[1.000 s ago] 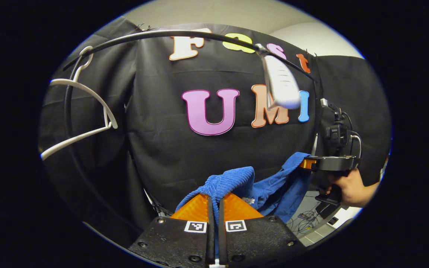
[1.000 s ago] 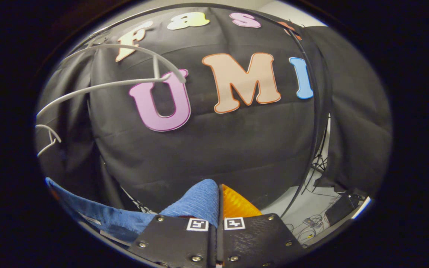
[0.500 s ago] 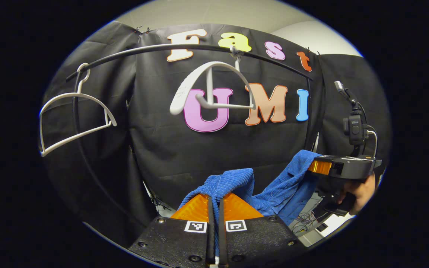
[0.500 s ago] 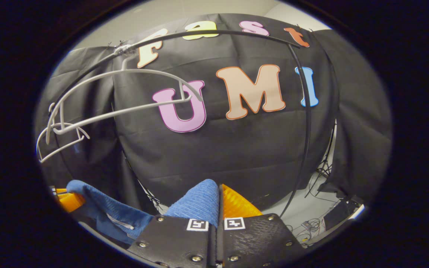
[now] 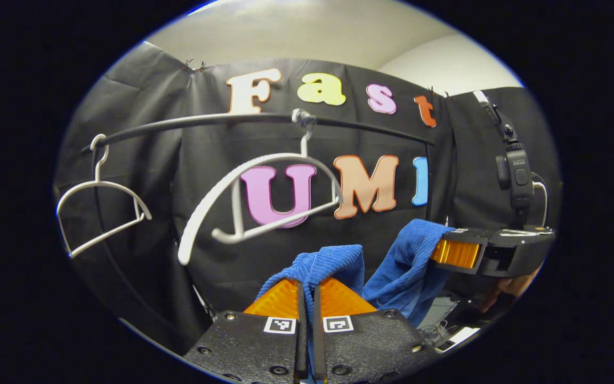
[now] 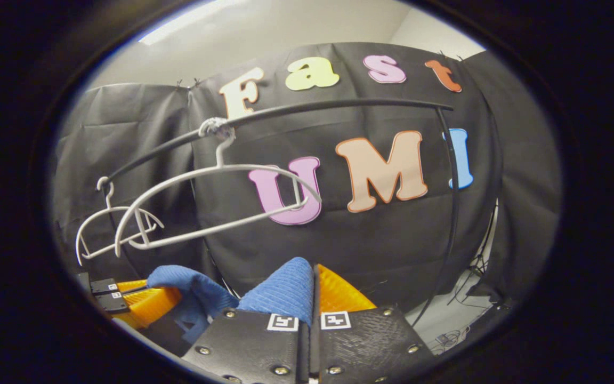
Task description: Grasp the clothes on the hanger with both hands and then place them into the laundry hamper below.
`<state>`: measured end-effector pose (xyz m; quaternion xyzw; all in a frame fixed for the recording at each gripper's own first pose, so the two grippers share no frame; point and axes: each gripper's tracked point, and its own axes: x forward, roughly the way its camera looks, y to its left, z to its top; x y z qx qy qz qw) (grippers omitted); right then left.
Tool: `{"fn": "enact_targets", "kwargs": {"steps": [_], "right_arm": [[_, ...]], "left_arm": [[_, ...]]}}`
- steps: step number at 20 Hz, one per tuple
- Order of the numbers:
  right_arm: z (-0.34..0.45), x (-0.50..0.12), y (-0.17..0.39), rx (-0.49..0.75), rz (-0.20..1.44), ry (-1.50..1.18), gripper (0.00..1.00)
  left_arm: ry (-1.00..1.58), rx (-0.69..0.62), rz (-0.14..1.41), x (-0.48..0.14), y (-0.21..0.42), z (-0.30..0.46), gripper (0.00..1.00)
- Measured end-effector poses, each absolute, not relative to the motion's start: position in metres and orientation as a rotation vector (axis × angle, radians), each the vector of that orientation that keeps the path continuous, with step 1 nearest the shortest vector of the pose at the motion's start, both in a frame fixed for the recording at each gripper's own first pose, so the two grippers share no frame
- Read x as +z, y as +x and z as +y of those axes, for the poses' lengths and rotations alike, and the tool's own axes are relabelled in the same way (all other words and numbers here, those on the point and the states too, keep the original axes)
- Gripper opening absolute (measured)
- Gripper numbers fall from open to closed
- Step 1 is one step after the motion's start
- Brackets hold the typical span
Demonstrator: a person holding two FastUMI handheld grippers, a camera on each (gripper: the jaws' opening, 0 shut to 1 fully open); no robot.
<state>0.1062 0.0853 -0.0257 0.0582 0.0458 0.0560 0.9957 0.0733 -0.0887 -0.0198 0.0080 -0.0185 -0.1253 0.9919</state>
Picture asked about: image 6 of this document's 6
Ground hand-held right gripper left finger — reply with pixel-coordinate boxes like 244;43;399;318
182;308;310;384

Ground black backdrop cloth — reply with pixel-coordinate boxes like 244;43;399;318
51;43;562;321

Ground white plastic hanger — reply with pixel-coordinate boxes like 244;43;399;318
75;176;165;266

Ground blue knitted garment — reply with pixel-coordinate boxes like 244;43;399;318
146;257;316;345

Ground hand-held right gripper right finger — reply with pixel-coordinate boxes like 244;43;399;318
310;263;437;384

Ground black clothes rack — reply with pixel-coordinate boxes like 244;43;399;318
106;98;461;327

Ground white hanger with taped hook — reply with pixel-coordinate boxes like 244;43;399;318
114;116;322;258

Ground black floor cables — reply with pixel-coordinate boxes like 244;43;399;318
435;205;502;347

